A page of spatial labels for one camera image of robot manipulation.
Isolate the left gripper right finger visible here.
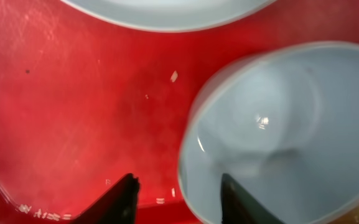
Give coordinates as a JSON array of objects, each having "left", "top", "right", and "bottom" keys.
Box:
[{"left": 220, "top": 174, "right": 283, "bottom": 224}]

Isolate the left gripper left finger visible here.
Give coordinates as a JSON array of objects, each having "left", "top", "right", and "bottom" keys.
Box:
[{"left": 71, "top": 173, "right": 140, "bottom": 224}]

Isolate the light blue bowl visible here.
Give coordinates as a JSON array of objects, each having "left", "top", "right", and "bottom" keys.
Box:
[{"left": 178, "top": 41, "right": 359, "bottom": 223}]

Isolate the large light blue plate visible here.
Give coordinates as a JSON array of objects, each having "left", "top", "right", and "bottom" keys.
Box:
[{"left": 62, "top": 0, "right": 274, "bottom": 33}]

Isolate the red plastic tray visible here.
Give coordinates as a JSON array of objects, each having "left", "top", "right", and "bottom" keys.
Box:
[{"left": 0, "top": 0, "right": 359, "bottom": 223}]

